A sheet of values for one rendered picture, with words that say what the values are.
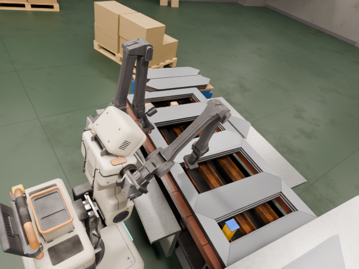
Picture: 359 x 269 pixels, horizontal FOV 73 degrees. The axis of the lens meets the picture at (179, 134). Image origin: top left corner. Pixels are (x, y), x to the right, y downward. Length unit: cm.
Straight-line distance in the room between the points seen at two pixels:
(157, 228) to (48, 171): 152
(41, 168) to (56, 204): 141
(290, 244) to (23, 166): 242
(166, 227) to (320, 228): 84
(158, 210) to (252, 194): 62
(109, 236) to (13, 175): 124
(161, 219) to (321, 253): 87
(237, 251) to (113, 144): 85
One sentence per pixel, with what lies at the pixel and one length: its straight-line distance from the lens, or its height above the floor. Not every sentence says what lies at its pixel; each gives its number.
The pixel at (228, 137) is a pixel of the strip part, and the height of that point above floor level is 86.
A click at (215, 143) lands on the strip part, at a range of 192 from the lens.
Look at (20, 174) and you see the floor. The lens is 282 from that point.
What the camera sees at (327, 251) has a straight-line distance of 144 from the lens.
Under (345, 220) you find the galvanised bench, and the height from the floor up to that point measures 105.
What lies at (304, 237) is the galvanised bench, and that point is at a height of 105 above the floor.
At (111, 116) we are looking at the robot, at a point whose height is 138.
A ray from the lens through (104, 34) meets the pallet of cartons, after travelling 478.
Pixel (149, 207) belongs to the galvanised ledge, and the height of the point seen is 68.
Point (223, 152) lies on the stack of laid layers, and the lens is 189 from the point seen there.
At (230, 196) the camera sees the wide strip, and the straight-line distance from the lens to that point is 162.
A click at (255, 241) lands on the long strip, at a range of 153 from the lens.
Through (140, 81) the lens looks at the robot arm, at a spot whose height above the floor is 142.
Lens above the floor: 208
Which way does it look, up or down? 40 degrees down
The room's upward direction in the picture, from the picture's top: 14 degrees clockwise
